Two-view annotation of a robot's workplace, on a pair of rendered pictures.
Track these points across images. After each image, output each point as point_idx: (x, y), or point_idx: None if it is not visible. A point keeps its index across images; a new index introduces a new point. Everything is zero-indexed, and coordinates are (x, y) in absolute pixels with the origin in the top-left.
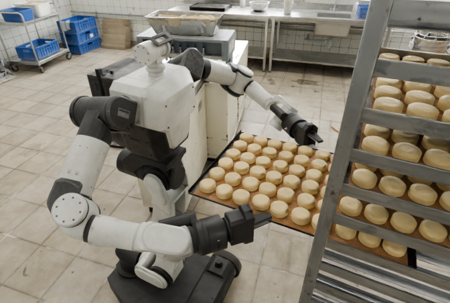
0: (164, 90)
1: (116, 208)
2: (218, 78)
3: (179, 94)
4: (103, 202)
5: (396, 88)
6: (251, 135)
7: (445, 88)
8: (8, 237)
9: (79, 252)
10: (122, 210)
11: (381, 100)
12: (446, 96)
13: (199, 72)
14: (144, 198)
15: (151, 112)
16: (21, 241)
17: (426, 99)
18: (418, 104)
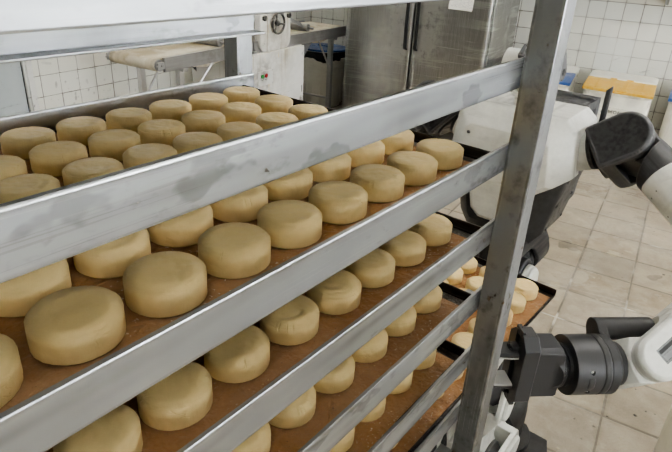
0: (486, 114)
1: (643, 434)
2: (662, 207)
3: (502, 135)
4: (653, 413)
5: (273, 102)
6: (527, 290)
7: (241, 124)
8: (551, 318)
9: None
10: (641, 442)
11: (250, 88)
12: (218, 115)
13: (607, 156)
14: (654, 451)
15: (457, 128)
16: (546, 330)
17: (225, 104)
18: (219, 97)
